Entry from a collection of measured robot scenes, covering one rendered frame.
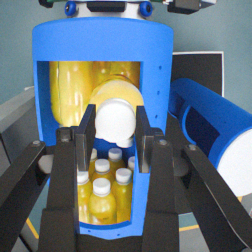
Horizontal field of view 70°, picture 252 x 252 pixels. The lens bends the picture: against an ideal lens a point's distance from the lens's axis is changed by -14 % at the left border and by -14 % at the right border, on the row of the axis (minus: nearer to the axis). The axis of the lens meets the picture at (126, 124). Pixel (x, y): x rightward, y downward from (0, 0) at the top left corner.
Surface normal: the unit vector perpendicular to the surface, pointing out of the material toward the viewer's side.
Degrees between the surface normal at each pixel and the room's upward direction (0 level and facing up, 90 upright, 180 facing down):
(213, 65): 0
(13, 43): 0
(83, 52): 5
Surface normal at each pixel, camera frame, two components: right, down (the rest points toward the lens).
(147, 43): 0.56, 0.32
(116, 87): 0.04, -0.74
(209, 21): 0.04, 0.37
